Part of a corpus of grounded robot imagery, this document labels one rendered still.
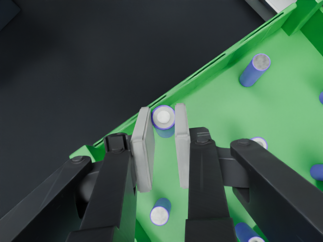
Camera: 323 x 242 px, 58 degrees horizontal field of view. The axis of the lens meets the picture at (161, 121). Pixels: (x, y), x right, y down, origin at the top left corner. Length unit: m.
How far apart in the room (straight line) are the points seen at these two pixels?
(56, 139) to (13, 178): 0.17
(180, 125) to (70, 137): 0.75
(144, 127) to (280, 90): 0.24
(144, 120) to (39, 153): 0.77
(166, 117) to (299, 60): 0.23
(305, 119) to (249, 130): 0.07
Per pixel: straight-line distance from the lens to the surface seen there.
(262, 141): 0.30
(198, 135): 0.16
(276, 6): 0.82
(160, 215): 0.29
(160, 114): 0.20
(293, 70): 0.39
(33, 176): 0.94
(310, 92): 0.39
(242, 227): 0.34
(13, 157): 0.96
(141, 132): 0.16
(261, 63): 0.31
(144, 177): 0.15
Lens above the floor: 0.83
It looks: 81 degrees down
